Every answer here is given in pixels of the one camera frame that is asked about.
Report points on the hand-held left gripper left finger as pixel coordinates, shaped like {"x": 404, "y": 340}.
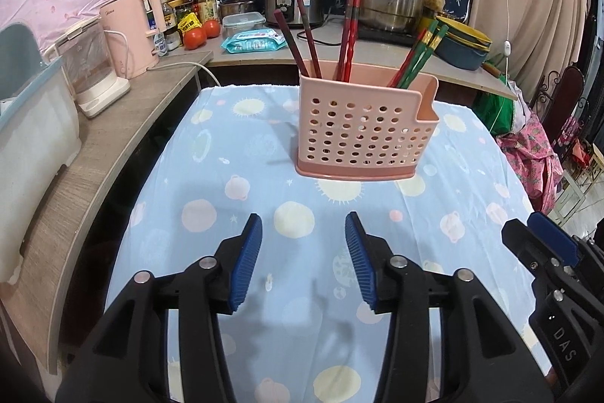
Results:
{"x": 243, "y": 266}

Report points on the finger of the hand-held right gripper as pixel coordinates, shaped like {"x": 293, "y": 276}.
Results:
{"x": 524, "y": 247}
{"x": 554, "y": 237}

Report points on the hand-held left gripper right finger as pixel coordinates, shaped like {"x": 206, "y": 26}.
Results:
{"x": 361, "y": 266}

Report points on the pink perforated utensil holder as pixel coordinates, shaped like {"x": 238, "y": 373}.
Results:
{"x": 358, "y": 134}

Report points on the green chopstick gold band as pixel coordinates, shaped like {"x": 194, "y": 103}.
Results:
{"x": 424, "y": 38}
{"x": 436, "y": 39}

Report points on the white stool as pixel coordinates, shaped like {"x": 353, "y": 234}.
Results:
{"x": 583, "y": 181}

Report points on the pink floral cloth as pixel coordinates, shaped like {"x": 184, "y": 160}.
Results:
{"x": 533, "y": 157}

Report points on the blue dotted tablecloth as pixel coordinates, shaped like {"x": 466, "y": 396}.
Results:
{"x": 292, "y": 176}

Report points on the dark wooden chair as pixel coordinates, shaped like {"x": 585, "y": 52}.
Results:
{"x": 566, "y": 96}

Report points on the green bag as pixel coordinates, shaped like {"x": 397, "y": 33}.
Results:
{"x": 495, "y": 105}

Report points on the wooden counter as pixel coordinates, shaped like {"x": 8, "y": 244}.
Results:
{"x": 94, "y": 157}

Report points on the hanging clothes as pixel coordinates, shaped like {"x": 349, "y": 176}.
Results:
{"x": 595, "y": 53}

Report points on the dark blue bowl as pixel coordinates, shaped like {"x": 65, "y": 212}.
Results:
{"x": 460, "y": 56}

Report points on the stacked yellow blue bowls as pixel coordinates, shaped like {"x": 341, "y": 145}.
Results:
{"x": 465, "y": 34}

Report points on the blue wet wipes packet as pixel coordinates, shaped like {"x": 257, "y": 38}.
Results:
{"x": 255, "y": 42}

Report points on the black induction cooker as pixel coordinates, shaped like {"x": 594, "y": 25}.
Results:
{"x": 377, "y": 35}

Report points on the red tomato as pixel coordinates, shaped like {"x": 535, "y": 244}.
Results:
{"x": 194, "y": 38}
{"x": 212, "y": 28}

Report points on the white plastic bin blue lid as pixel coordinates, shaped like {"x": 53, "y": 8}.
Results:
{"x": 33, "y": 148}

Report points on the clear plastic food container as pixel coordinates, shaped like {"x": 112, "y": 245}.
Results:
{"x": 243, "y": 23}

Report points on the yellow packet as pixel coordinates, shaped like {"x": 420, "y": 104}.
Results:
{"x": 188, "y": 23}

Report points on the white glass kettle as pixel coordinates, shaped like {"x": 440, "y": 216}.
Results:
{"x": 89, "y": 68}

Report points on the pink electric kettle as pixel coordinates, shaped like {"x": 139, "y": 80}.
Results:
{"x": 127, "y": 34}

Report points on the small pot with lid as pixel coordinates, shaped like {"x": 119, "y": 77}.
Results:
{"x": 236, "y": 4}

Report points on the brown sponge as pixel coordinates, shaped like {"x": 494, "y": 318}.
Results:
{"x": 434, "y": 0}

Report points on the yellow oil bottle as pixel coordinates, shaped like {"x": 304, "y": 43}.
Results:
{"x": 206, "y": 4}

